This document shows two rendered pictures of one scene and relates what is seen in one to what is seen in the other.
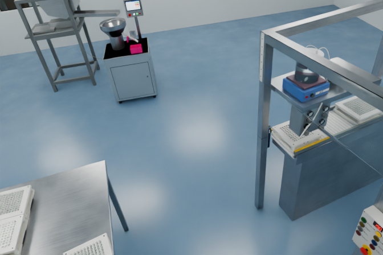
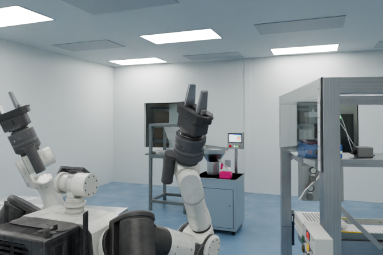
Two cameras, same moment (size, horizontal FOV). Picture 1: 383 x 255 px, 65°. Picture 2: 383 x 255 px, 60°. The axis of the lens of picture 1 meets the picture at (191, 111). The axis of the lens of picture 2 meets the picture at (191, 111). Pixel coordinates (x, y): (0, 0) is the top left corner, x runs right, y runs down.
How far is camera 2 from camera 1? 1.36 m
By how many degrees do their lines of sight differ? 44
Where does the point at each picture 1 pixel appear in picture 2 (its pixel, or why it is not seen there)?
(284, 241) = not seen: outside the picture
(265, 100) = (284, 171)
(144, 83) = (224, 213)
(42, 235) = not seen: hidden behind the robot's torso
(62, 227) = not seen: hidden behind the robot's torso
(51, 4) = (173, 131)
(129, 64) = (214, 187)
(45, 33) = (161, 153)
